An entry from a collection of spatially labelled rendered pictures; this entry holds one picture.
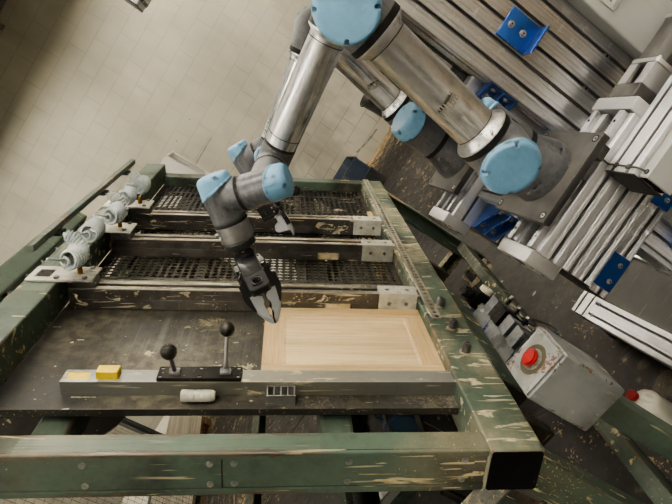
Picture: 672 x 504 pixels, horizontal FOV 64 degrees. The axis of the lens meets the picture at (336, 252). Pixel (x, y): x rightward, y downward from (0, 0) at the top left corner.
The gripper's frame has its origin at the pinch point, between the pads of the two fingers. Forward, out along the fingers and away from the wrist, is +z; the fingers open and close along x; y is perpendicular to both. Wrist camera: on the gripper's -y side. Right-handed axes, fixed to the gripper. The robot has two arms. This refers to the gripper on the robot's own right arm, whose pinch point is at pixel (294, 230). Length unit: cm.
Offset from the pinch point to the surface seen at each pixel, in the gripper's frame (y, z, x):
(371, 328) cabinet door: -5.4, 29.3, 38.0
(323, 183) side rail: -26, 12, -117
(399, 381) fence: -4, 31, 68
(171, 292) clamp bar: 41.7, -7.7, 21.4
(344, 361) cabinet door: 6, 25, 55
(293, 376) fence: 18, 17, 64
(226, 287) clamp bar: 27.3, 0.3, 19.1
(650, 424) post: -46, 55, 95
